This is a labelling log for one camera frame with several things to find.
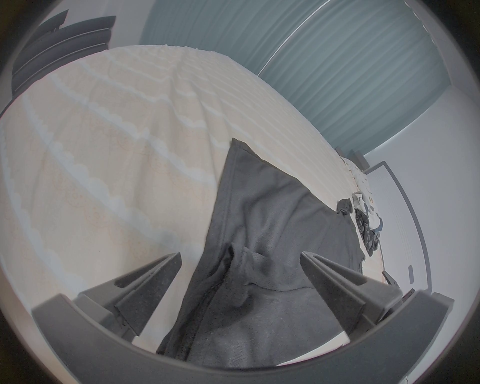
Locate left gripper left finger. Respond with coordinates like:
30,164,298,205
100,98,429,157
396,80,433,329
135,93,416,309
77,252,182,336

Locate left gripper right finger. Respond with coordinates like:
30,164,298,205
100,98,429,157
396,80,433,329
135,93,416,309
300,251,404,334

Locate black T-shirt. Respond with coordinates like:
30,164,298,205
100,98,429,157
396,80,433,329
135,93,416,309
155,137,366,370

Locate pile of clothes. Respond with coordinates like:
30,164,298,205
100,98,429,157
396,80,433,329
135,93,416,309
352,191,385,257

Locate bed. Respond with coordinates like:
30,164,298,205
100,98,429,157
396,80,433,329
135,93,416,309
0,45,432,361

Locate white printed pillow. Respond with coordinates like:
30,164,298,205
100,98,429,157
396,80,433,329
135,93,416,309
343,157,376,211

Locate grey bedside table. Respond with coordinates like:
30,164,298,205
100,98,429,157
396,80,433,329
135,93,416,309
335,147,370,169

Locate blue-green curtain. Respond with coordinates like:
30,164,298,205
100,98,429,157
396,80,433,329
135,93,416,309
259,0,451,154
140,0,331,76

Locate black chest of drawers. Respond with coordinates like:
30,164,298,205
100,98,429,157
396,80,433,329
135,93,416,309
11,9,117,92

